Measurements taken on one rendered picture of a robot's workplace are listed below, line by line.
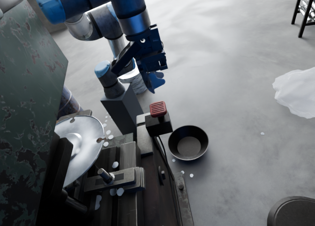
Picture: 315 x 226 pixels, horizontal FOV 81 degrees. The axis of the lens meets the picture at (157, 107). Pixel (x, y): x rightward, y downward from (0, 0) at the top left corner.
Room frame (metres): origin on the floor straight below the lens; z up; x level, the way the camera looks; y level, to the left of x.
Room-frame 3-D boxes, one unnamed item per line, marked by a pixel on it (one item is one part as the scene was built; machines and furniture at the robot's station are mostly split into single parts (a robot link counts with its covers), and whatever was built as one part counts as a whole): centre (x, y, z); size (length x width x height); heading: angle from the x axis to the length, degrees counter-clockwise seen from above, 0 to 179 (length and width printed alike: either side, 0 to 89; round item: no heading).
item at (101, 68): (1.12, 0.24, 0.62); 0.13 x 0.12 x 0.14; 102
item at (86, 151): (0.42, 0.34, 0.78); 0.29 x 0.29 x 0.01
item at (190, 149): (0.76, -0.12, 0.04); 0.30 x 0.30 x 0.07
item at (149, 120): (0.48, 0.02, 0.62); 0.10 x 0.06 x 0.20; 82
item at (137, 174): (0.28, 0.19, 0.76); 0.17 x 0.06 x 0.10; 82
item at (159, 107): (0.48, 0.00, 0.72); 0.07 x 0.06 x 0.08; 172
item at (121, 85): (1.12, 0.25, 0.50); 0.15 x 0.15 x 0.10
